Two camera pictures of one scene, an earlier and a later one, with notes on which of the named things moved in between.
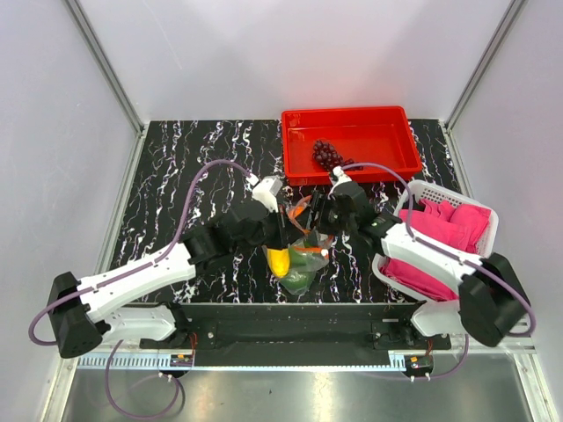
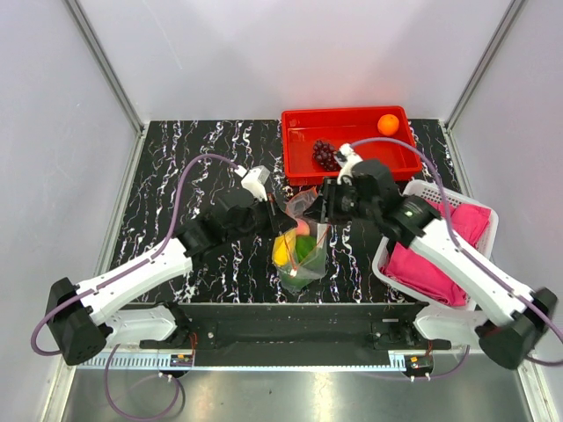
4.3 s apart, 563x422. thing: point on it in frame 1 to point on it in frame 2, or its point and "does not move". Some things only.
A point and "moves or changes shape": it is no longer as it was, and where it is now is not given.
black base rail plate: (299, 327) does not move
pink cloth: (457, 226) does not move
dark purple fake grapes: (326, 154) does not move
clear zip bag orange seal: (295, 265) moves or changes shape
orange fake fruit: (298, 210) to (388, 124)
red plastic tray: (379, 134) does not move
